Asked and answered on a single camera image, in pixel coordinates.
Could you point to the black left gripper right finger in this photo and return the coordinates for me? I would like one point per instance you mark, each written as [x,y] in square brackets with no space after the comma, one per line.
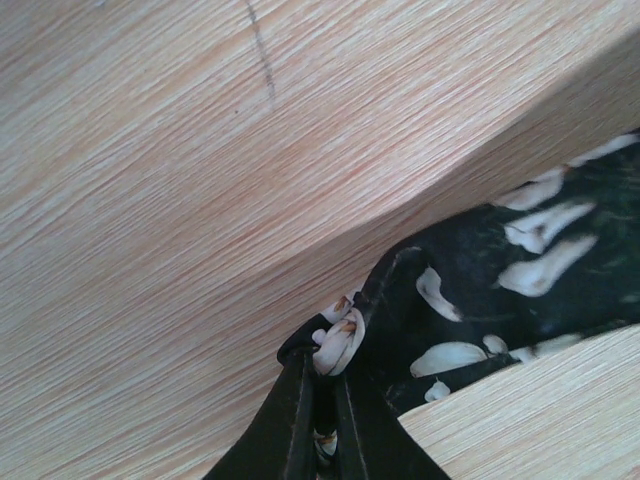
[371,443]

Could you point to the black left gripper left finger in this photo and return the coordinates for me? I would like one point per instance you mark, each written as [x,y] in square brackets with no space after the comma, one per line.
[278,444]

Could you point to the black white patterned tie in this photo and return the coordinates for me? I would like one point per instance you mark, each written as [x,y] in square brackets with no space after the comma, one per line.
[541,268]

